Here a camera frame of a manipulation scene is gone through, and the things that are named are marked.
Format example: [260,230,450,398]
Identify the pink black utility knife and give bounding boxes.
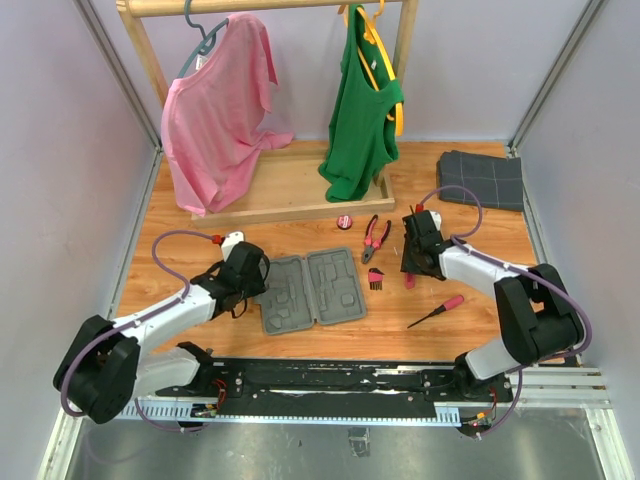
[404,273,416,289]

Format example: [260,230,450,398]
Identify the grey plastic tool case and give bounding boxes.
[255,247,367,335]

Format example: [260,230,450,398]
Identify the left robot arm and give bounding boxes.
[53,239,270,424]

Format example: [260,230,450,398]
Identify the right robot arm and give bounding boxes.
[401,210,588,400]

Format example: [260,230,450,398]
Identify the pink hex key set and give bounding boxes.
[368,267,384,291]

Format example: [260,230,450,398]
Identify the pink black pliers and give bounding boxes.
[361,214,392,264]

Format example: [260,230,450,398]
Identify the red black tape roll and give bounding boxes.
[336,215,353,230]

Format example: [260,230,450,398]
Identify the folded grey checked cloth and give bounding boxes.
[436,150,524,212]

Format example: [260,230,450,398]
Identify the wooden clothes rack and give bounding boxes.
[115,1,419,228]

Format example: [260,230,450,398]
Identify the green tank top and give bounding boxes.
[318,5,404,203]

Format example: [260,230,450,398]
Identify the pink t-shirt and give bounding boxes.
[161,13,294,216]

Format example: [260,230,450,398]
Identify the yellow clothes hanger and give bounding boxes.
[329,1,404,140]

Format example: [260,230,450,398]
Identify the teal clothes hanger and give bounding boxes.
[177,0,229,78]

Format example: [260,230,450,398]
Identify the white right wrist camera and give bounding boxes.
[415,203,442,235]

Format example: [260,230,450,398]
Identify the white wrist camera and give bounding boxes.
[211,231,245,261]
[415,203,442,235]

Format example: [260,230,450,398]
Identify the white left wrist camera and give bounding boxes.
[211,231,245,261]

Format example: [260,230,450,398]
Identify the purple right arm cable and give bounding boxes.
[417,185,594,361]

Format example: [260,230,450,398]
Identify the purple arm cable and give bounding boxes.
[417,185,594,361]
[59,229,226,434]

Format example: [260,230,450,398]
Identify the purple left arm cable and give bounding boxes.
[59,229,226,434]

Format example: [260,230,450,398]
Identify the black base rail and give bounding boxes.
[155,358,512,422]

